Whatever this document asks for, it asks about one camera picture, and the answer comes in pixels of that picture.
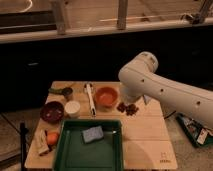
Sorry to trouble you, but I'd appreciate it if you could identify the dark purple grape bunch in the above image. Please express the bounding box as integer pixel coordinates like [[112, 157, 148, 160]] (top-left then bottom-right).
[[117, 102, 139, 116]]

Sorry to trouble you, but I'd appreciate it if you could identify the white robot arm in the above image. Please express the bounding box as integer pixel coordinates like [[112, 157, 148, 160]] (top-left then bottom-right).
[[118, 51, 213, 129]]

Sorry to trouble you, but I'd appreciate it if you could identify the orange red bowl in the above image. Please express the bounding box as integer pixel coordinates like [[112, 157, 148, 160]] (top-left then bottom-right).
[[94, 87, 118, 108]]

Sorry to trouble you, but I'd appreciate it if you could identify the dark maroon bowl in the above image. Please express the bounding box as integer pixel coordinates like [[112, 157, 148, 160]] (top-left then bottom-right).
[[40, 101, 64, 124]]

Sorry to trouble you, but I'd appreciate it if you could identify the white long utensil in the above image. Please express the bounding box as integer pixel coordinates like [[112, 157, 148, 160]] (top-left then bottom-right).
[[86, 83, 96, 117]]

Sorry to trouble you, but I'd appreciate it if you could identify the white cup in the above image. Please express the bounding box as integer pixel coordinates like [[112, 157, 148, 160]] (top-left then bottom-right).
[[64, 101, 81, 118]]

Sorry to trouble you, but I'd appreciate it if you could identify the small metal cup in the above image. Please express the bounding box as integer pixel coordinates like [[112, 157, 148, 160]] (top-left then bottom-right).
[[62, 87, 73, 101]]

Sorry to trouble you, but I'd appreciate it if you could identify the grey blue triangular cloth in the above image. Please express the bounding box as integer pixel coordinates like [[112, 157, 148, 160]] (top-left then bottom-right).
[[143, 95, 152, 105]]

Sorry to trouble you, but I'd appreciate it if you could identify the blue sponge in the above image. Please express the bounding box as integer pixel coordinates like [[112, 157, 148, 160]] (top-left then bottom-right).
[[82, 126, 104, 143]]

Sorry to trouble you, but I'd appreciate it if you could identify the green vegetable toy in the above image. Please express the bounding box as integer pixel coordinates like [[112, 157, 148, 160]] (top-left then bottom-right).
[[48, 88, 62, 95]]

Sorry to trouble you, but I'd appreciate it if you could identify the green plastic tray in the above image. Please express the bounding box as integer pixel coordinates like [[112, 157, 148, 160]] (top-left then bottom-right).
[[52, 119, 124, 171]]

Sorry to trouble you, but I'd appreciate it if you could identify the orange fruit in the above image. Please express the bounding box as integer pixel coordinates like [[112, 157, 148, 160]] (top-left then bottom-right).
[[46, 132, 59, 146]]

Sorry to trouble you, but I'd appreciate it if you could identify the green bin with items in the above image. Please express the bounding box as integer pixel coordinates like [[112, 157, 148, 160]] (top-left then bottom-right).
[[176, 113, 213, 148]]

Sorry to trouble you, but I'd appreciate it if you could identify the black chair post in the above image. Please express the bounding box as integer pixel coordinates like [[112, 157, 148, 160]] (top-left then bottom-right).
[[20, 122, 28, 171]]

